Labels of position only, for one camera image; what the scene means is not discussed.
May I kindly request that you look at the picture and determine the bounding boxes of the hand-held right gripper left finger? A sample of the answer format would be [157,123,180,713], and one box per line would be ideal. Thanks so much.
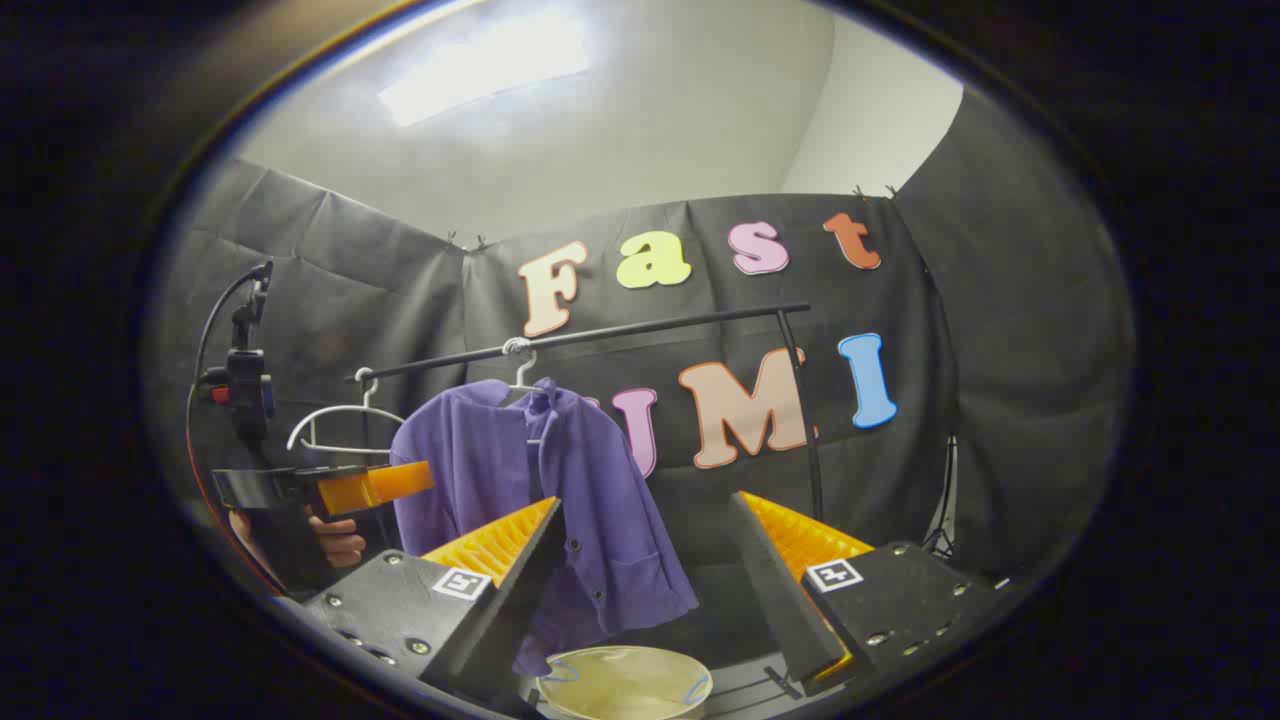
[295,495,566,716]

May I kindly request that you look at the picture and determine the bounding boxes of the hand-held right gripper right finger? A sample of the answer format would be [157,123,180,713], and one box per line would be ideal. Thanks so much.
[728,490,1016,701]

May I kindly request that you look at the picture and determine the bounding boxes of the beige laundry hamper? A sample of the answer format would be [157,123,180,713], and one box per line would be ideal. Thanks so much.
[537,645,714,720]

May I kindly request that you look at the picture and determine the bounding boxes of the purple shirt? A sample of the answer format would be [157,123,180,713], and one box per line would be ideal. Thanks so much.
[390,377,701,677]

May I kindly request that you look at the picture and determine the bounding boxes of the white clothes hanger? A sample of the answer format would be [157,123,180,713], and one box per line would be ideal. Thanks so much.
[502,337,547,447]
[287,367,407,457]

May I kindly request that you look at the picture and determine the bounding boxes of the black clothes rack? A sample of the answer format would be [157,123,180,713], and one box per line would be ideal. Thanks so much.
[345,302,827,526]

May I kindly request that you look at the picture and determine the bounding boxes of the backdrop support stand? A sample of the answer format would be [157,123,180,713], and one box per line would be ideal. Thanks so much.
[924,435,961,557]

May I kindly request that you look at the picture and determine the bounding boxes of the black backdrop cloth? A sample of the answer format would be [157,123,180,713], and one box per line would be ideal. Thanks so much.
[150,85,1136,601]

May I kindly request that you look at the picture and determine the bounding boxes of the black camera on stand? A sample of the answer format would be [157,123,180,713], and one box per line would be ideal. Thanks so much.
[186,260,278,446]

